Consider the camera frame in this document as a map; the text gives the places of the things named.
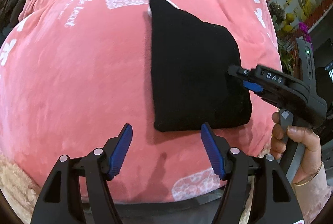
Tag dark brown quilted jacket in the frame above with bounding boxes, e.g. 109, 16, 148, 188
1, 0, 26, 35

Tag gold bracelet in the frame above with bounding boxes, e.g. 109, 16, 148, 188
292, 161, 324, 186

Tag pink plush blanket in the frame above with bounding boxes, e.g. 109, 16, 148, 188
1, 0, 281, 203

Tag black garment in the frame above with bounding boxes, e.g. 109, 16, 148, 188
150, 0, 252, 132

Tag pink sleeved right forearm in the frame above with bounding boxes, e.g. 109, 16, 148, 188
292, 164, 332, 223

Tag person's right hand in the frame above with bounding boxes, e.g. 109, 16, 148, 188
270, 112, 322, 184

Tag beige fluffy rug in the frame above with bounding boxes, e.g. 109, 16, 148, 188
0, 153, 41, 223

